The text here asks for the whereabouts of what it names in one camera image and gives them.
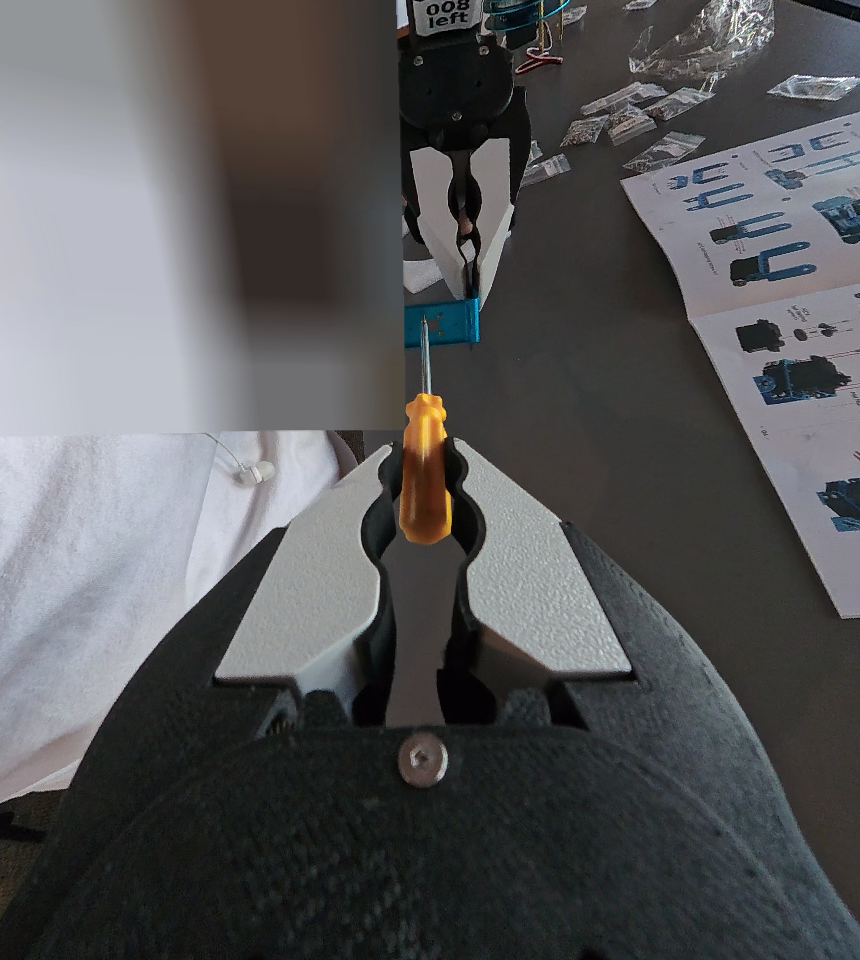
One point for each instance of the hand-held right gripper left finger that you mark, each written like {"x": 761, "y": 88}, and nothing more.
{"x": 310, "y": 592}

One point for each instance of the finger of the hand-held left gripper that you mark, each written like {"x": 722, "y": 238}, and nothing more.
{"x": 496, "y": 202}
{"x": 430, "y": 202}

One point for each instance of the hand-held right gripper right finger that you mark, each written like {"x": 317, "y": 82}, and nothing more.
{"x": 542, "y": 592}

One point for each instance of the blue metal bracket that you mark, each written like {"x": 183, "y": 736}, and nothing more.
{"x": 448, "y": 326}

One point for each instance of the blue toy robot base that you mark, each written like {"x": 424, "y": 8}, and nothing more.
{"x": 527, "y": 13}

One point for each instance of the dark grey desk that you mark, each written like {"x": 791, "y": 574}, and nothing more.
{"x": 587, "y": 375}

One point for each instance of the white foam square with hole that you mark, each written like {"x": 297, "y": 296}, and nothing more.
{"x": 422, "y": 277}

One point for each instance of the scattered small clear hardware bags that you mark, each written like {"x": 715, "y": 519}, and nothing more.
{"x": 628, "y": 124}

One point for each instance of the person's white shirt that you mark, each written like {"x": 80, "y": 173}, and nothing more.
{"x": 100, "y": 600}

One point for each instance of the crumpled clear plastic wrap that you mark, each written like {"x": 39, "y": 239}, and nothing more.
{"x": 692, "y": 37}

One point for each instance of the open instruction booklet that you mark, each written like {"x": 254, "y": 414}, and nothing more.
{"x": 789, "y": 300}

